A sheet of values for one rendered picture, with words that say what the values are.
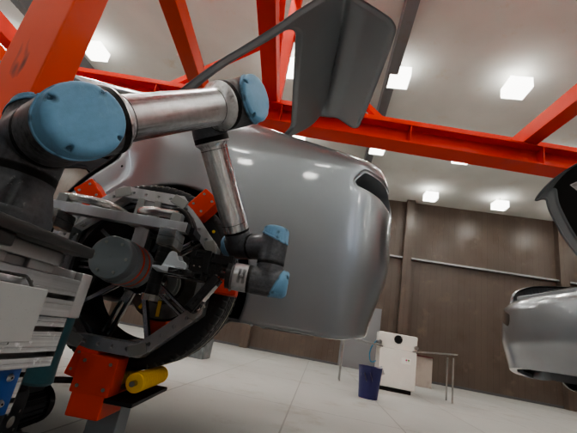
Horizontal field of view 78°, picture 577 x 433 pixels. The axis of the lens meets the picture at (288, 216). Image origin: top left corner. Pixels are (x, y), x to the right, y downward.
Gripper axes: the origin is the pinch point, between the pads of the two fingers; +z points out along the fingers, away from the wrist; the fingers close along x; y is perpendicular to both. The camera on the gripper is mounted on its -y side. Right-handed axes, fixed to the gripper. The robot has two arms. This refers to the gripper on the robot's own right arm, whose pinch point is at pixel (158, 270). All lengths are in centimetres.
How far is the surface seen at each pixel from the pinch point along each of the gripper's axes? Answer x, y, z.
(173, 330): -20.5, -15.2, -2.3
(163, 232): 1.5, 10.3, 1.1
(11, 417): -32, -50, 44
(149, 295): 2.1, -6.8, -0.4
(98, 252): -6.0, 2.7, 20.9
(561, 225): -226, 133, -284
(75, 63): -23, 78, 65
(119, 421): -38, -47, 12
